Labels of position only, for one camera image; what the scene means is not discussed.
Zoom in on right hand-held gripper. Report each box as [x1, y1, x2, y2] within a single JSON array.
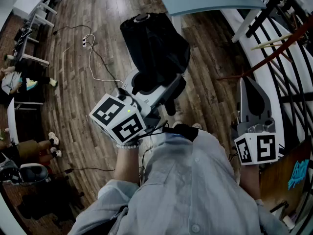
[[231, 76, 280, 166]]

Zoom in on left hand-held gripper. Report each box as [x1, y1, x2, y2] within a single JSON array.
[[89, 70, 187, 144]]

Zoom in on person's right forearm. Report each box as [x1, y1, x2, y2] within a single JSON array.
[[238, 164, 262, 201]]

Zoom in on person's left forearm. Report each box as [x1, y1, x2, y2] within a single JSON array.
[[113, 144, 140, 188]]

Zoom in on person's left white shoe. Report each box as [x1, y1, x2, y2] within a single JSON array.
[[172, 114, 183, 128]]

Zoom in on brown wooden coat rack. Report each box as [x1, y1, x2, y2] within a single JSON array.
[[216, 15, 313, 82]]

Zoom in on person's black trousers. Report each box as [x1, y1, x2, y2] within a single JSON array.
[[162, 123, 199, 144]]

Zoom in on light wooden hanger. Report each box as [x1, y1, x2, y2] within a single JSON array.
[[250, 32, 293, 51]]

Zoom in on brown wooden cabinet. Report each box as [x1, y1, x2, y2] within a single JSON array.
[[259, 136, 313, 217]]

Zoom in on cyan patterned cloth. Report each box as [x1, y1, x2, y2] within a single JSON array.
[[287, 159, 310, 190]]

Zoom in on black metal railing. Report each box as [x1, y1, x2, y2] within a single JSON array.
[[246, 0, 313, 161]]

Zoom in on person's light blue shirt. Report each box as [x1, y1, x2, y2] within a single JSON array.
[[68, 128, 289, 235]]

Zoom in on small white cylinder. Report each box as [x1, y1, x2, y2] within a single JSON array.
[[282, 215, 295, 230]]

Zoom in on cluttered white desk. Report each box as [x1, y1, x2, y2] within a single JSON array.
[[13, 28, 51, 67]]

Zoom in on small white table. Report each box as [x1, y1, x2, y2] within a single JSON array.
[[6, 97, 45, 144]]

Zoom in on black bag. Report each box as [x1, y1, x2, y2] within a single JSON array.
[[19, 179, 85, 221]]

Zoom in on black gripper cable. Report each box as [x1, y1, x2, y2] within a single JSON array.
[[139, 120, 169, 156]]

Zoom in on white bead bracelet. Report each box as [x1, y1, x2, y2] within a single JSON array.
[[116, 140, 143, 150]]

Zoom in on white floor cable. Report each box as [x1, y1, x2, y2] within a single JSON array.
[[83, 33, 124, 84]]

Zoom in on long black floor cable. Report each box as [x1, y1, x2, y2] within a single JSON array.
[[52, 24, 123, 89]]

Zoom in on black cable with plug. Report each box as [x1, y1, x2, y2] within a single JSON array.
[[50, 166, 115, 175]]

